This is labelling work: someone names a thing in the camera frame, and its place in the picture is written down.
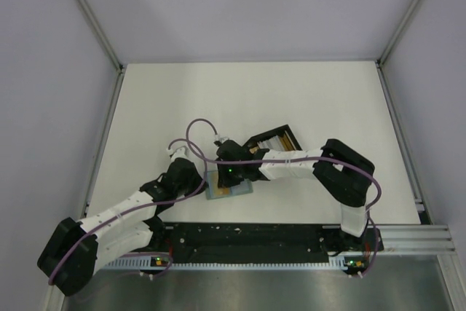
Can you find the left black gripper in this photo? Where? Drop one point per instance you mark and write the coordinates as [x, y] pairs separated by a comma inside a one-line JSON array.
[[196, 176]]

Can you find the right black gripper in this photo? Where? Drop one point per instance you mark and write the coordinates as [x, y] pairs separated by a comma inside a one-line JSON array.
[[224, 180]]

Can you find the green card holder wallet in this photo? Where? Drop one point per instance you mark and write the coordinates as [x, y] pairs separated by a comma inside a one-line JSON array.
[[245, 187]]

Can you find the black card box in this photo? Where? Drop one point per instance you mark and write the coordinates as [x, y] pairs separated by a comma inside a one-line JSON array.
[[284, 134]]

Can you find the gold orange card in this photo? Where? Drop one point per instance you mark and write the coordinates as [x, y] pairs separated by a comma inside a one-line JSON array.
[[220, 193]]

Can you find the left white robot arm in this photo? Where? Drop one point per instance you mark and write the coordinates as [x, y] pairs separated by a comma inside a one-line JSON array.
[[76, 250]]

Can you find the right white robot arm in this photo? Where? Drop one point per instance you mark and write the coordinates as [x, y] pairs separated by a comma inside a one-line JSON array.
[[343, 172]]

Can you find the stack of white cards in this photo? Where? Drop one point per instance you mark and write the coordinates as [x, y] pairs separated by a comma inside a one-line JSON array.
[[271, 143]]

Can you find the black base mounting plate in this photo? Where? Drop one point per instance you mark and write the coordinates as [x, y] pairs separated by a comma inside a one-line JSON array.
[[258, 243]]

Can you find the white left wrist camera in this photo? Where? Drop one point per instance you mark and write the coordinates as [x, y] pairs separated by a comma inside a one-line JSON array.
[[180, 152]]

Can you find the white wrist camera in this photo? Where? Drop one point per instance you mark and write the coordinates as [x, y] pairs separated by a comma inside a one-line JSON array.
[[180, 152], [219, 140]]

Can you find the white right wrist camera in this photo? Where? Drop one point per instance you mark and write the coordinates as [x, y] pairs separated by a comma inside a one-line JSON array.
[[219, 140]]

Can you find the grey slotted cable duct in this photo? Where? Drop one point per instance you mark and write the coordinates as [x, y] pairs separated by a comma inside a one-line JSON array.
[[148, 263]]

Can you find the aluminium front frame rail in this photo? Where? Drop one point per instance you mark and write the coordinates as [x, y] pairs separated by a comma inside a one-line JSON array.
[[416, 240]]

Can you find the left aluminium corner post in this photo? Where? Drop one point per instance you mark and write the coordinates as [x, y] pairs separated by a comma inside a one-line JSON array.
[[99, 34]]

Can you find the aluminium corner post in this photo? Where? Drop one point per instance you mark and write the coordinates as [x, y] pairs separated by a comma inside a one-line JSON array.
[[99, 34], [401, 28]]

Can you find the right aluminium corner post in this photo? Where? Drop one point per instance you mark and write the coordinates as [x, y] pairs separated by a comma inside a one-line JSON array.
[[401, 28]]

